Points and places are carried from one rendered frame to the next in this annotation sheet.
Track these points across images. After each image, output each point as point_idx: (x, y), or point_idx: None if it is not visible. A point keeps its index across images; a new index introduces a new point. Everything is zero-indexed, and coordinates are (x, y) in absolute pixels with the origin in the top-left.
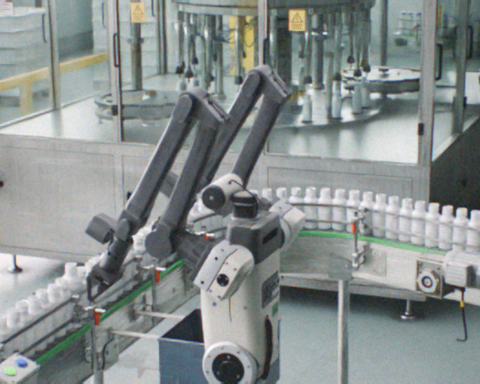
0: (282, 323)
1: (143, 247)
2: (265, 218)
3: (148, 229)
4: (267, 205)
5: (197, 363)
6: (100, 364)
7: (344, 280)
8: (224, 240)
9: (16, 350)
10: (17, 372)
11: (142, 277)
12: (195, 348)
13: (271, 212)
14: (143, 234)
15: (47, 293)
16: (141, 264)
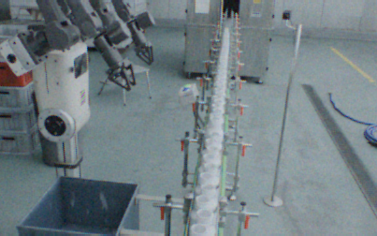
0: None
1: (193, 210)
2: (39, 22)
3: (201, 226)
4: (32, 31)
5: (104, 196)
6: (181, 182)
7: None
8: (69, 18)
9: (196, 95)
10: (183, 88)
11: (182, 215)
12: (105, 184)
13: (33, 24)
14: (201, 212)
15: (212, 111)
16: (184, 204)
